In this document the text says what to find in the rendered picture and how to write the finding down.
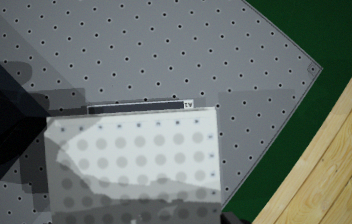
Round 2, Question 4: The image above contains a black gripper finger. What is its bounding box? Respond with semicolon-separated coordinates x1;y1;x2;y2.
220;211;252;224

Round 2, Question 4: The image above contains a grey flat base plate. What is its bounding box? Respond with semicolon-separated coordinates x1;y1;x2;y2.
0;0;323;224

